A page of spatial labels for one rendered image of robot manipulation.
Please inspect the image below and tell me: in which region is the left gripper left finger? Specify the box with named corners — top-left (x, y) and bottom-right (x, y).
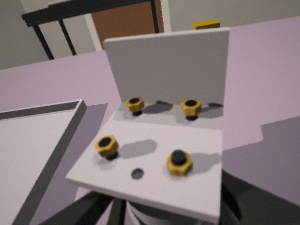
top-left (39, 191), bottom-right (127, 225)

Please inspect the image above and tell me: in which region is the yellow hex nut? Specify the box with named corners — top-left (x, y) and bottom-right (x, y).
top-left (181, 99), bottom-right (202, 116)
top-left (126, 97), bottom-right (145, 112)
top-left (95, 135), bottom-right (119, 158)
top-left (166, 152), bottom-right (193, 177)

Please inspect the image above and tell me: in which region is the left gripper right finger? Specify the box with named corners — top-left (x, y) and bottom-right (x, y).
top-left (217, 169), bottom-right (300, 225)

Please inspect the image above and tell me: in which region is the white l-shaped bracket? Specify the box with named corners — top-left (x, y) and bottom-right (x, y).
top-left (65, 27), bottom-right (230, 224)

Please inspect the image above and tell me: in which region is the shallow light grey rectangular tray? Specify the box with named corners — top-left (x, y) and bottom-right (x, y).
top-left (0, 99), bottom-right (87, 225)

